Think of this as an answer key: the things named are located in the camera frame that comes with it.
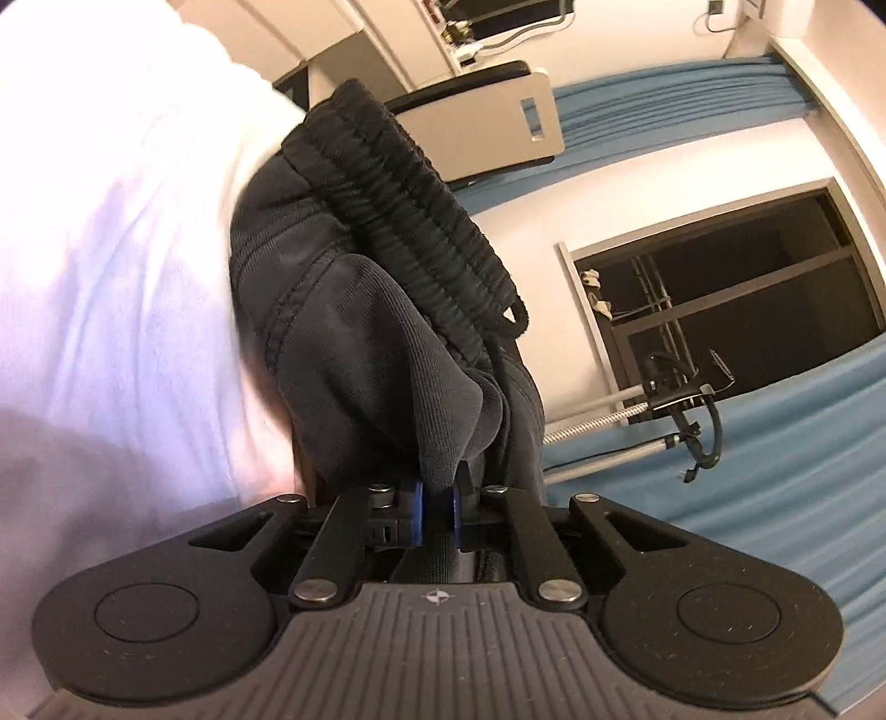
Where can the black sweatpants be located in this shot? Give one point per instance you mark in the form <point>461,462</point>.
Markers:
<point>382,312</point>

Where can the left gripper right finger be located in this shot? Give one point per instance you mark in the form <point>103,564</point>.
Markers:
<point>513,523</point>

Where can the narrow blue curtain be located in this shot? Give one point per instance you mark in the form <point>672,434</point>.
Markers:
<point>618,117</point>

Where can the large blue curtain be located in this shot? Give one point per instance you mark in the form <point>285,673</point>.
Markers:
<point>800,484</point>

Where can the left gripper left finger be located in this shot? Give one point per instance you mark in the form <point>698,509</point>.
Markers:
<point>361,522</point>

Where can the white dresser desk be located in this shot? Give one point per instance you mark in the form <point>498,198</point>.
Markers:
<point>421,46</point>

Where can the dark window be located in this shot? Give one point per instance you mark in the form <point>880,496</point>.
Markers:
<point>776,284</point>

